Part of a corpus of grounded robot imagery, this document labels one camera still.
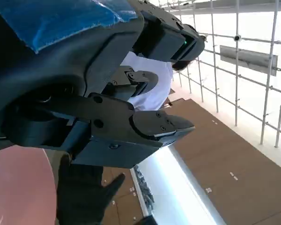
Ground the pink bowl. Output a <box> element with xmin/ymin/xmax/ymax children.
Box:
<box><xmin>0</xmin><ymin>145</ymin><xmax>58</xmax><ymax>225</ymax></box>

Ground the black left hand blue tape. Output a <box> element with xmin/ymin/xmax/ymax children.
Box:
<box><xmin>0</xmin><ymin>0</ymin><xmax>206</xmax><ymax>169</ymax></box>

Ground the standing person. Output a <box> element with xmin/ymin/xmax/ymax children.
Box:
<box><xmin>120</xmin><ymin>51</ymin><xmax>198</xmax><ymax>111</ymax></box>

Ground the black knitted gloved right hand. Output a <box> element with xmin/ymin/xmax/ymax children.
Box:
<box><xmin>57</xmin><ymin>152</ymin><xmax>126</xmax><ymax>225</ymax></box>

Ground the white metal scaffold frame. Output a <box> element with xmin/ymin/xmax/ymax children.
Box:
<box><xmin>159</xmin><ymin>0</ymin><xmax>281</xmax><ymax>148</ymax></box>

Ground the grey hanging cable tray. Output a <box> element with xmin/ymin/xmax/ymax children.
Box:
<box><xmin>219</xmin><ymin>45</ymin><xmax>279</xmax><ymax>77</ymax></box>

